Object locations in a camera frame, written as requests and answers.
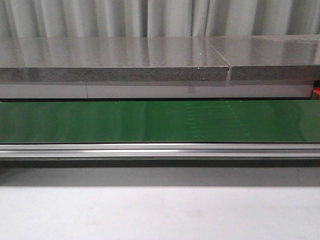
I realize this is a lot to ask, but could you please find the green conveyor belt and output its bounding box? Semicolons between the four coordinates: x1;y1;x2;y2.
0;100;320;144

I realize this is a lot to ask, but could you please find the white cabinet front panel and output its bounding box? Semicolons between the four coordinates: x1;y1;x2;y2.
0;81;314;99

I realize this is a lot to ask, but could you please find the grey stone countertop slab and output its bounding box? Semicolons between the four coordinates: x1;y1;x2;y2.
0;37;228;83

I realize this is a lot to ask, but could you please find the grey stone slab right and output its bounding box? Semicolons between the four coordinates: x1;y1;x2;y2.
205;35;320;85

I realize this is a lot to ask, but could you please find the red object at right edge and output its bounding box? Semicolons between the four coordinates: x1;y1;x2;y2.
312;86;320;100

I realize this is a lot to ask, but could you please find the grey pleated curtain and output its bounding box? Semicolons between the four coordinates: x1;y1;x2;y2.
0;0;320;38

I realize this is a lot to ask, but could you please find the aluminium conveyor side rail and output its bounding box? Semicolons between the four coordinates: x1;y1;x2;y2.
0;143;320;159

